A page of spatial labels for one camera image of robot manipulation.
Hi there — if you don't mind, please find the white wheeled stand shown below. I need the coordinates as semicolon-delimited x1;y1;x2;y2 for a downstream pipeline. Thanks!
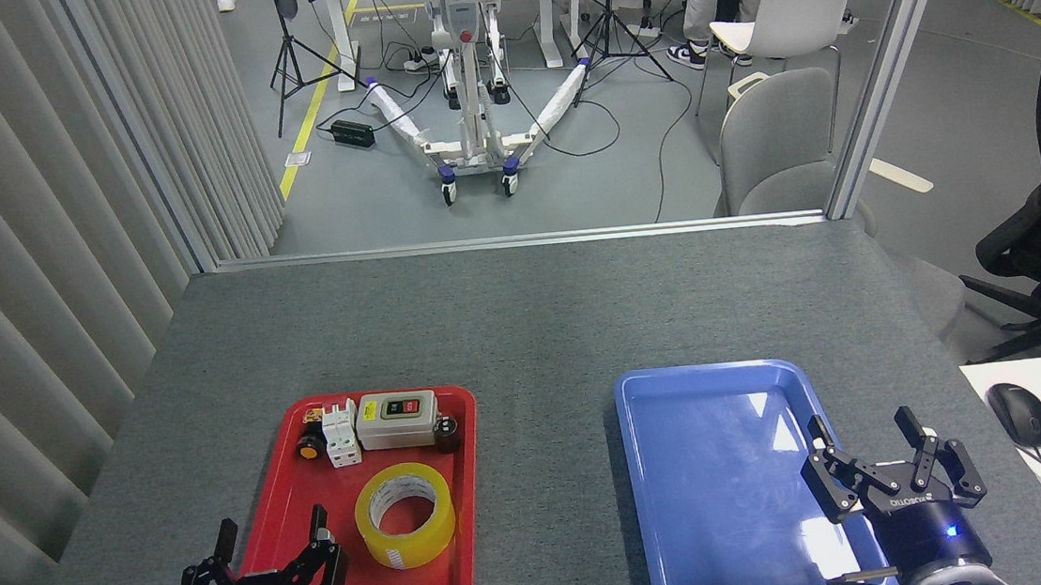
359;0;605;213

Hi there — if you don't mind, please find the red plastic tray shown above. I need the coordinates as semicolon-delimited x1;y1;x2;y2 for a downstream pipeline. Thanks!
210;381;494;585

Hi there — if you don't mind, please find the cream floor strip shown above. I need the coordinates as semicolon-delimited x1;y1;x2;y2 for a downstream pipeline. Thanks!
867;153;935;199

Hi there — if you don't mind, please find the black tripod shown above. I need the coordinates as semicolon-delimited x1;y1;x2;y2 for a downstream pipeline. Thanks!
262;0;373;139
565;0;676;108

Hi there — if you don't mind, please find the grey upholstered chair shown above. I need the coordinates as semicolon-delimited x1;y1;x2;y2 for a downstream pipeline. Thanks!
701;55;971;361

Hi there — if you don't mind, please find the yellow tape roll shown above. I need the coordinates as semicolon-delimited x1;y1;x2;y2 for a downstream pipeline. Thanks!
350;459;461;574

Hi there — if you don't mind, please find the dark round knob switch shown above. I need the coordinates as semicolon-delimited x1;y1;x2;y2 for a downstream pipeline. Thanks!
432;414;463;455

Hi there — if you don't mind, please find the black orange push button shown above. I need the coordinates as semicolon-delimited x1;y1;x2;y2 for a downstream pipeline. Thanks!
295;423;329;463

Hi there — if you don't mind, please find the blue plastic tray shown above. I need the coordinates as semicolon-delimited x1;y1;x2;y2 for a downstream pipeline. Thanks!
611;349;900;585

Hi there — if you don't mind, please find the silver aluminium post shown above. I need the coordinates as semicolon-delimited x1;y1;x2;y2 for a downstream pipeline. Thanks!
808;0;985;222

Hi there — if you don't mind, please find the white circuit breaker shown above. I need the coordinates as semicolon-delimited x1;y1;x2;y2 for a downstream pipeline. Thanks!
319;398;364;470

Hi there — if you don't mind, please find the white plastic chair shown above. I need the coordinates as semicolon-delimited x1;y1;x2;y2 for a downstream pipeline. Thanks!
686;0;874;164

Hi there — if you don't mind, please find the black power adapter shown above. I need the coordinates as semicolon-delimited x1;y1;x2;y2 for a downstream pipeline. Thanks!
329;116;377;152

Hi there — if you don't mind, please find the black floor cable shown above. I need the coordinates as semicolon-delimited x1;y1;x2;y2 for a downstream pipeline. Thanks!
502;61;705;236

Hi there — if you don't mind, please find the black computer mouse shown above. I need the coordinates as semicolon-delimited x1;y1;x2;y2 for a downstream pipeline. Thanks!
985;379;1041;453

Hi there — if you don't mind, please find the grey push button switch box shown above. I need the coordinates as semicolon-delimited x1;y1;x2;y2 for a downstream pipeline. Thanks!
353;390;442;454

